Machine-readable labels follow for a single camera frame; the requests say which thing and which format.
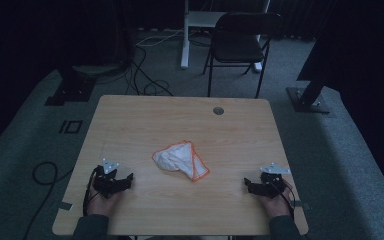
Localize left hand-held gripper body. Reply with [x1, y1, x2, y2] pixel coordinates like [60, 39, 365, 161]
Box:
[92, 158, 128, 200]

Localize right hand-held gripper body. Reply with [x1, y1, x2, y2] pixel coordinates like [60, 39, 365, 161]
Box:
[255, 162, 292, 200]

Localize white cloth with orange trim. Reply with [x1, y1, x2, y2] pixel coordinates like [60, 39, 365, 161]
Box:
[151, 140, 211, 183]

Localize person's right hand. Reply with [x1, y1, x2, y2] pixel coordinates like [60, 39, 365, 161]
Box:
[259, 181, 295, 220]

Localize person's left hand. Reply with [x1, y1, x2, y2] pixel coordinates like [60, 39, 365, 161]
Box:
[86, 184, 125, 218]

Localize grey tape strip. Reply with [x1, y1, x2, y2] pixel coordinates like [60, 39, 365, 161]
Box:
[293, 200, 312, 211]

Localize black slanted stand with base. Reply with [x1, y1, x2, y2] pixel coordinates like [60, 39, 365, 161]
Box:
[286, 33, 341, 115]

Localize black stand with square base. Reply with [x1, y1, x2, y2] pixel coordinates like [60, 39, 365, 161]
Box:
[44, 63, 98, 107]

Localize black folding chair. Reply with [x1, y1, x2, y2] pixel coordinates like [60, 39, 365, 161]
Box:
[202, 12, 283, 100]

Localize right hand-held gripper black cable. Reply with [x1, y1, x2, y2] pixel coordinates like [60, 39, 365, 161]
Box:
[269, 179, 297, 220]

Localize hand-held gripper black cable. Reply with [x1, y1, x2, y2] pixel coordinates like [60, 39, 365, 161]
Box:
[82, 165, 102, 217]
[269, 179, 297, 220]

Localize left hand-held gripper black cable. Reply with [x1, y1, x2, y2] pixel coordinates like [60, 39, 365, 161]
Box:
[82, 165, 102, 217]

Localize long black floor cable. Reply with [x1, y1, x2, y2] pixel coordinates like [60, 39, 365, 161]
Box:
[22, 161, 75, 240]

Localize tangled black floor cables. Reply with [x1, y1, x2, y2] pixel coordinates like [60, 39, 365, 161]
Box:
[125, 43, 175, 98]

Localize white floor cable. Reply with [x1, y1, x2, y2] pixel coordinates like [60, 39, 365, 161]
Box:
[135, 28, 185, 48]

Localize white desk frame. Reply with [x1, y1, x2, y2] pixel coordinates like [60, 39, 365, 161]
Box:
[180, 0, 272, 73]

